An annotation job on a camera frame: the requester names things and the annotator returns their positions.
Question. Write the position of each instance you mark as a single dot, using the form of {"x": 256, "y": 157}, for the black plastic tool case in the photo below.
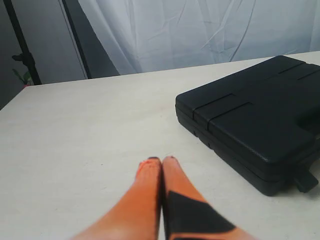
{"x": 263, "y": 121}

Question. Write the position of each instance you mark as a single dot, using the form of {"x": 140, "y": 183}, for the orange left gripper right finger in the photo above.
{"x": 187, "y": 215}

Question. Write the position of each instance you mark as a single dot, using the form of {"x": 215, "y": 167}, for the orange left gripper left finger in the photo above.
{"x": 136, "y": 216}

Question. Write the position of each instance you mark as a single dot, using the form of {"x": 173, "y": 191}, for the black stand pole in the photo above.
{"x": 25, "y": 56}

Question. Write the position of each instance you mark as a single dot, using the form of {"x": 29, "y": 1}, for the white backdrop curtain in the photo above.
{"x": 153, "y": 35}

